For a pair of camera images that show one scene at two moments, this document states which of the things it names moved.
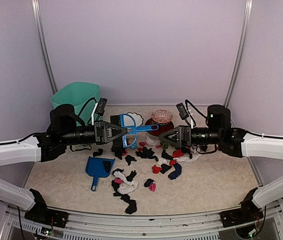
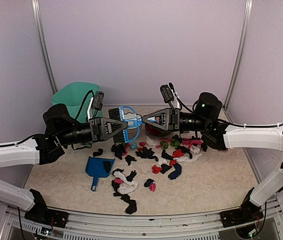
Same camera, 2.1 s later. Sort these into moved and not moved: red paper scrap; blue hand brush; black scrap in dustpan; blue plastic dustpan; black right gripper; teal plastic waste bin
Moved: blue hand brush; black right gripper
Not moved: blue plastic dustpan; teal plastic waste bin; red paper scrap; black scrap in dustpan
